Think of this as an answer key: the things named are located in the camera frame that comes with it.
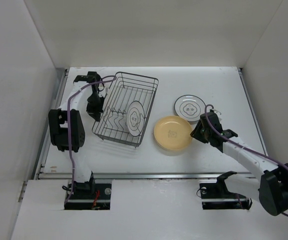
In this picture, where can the aluminium table edge rail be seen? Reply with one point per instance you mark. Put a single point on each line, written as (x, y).
(223, 87)

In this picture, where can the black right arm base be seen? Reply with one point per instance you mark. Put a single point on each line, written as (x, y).
(215, 195)

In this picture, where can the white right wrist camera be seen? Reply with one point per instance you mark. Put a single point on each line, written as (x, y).
(218, 114)

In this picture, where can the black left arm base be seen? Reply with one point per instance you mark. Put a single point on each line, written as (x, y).
(98, 200)

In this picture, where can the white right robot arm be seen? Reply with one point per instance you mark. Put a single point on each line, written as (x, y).
(268, 186)

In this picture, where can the beige yellow plate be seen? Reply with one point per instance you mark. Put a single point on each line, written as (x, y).
(173, 133)

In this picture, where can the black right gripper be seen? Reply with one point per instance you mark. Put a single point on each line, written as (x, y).
(195, 133)

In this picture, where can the white plate dark rim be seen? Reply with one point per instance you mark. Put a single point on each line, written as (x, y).
(189, 107)

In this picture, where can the grey wire dish rack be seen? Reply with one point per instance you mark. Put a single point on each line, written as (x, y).
(127, 87)

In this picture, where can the cream yellow plate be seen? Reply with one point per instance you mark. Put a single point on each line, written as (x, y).
(173, 144)

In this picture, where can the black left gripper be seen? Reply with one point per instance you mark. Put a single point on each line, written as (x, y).
(95, 112)

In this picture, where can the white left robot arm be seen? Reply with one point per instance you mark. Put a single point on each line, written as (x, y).
(67, 131)

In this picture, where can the white plate black pattern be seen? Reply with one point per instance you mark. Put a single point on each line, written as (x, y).
(135, 118)

